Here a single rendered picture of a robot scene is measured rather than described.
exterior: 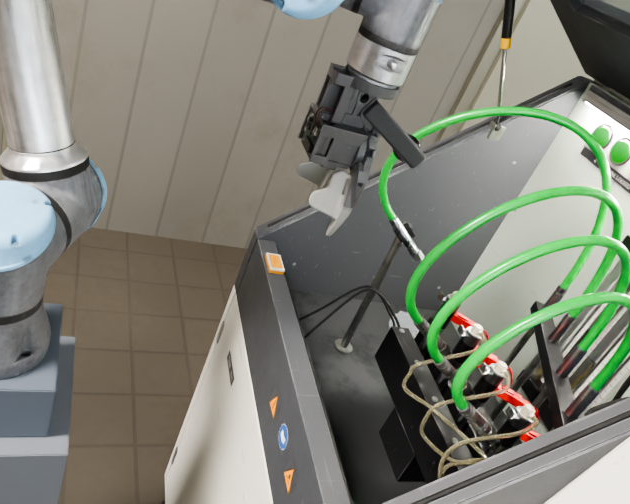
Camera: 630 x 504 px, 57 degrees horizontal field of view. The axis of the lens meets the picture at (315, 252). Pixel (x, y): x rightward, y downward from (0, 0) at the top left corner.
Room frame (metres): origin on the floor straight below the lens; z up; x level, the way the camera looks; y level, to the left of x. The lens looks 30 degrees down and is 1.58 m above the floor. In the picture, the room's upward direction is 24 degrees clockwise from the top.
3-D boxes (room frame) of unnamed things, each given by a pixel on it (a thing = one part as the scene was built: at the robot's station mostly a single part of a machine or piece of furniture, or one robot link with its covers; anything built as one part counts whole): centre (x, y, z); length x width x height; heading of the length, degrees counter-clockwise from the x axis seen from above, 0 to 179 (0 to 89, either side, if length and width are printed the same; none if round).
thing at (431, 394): (0.75, -0.30, 0.91); 0.34 x 0.10 x 0.15; 26
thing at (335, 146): (0.72, 0.03, 1.35); 0.09 x 0.08 x 0.12; 116
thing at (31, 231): (0.57, 0.37, 1.07); 0.13 x 0.12 x 0.14; 6
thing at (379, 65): (0.72, 0.02, 1.43); 0.08 x 0.08 x 0.05
